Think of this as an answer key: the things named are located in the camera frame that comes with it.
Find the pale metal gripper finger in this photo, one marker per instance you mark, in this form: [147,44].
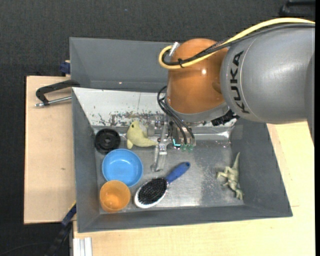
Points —
[161,155]
[151,130]

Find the yellow-green plush toy animal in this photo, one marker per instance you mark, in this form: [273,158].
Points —
[137,136]

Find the blue bowl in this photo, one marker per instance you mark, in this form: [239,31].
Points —
[122,167]

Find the grey metal bin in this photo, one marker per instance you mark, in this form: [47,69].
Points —
[200,175]

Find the orange cup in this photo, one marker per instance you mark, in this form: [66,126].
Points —
[114,197]

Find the pale green toy dinosaur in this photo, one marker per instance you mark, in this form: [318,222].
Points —
[232,177]

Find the brown cardboard board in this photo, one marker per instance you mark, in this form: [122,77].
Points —
[47,155]

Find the black cylinder on white bracket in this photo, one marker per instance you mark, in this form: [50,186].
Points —
[221,119]

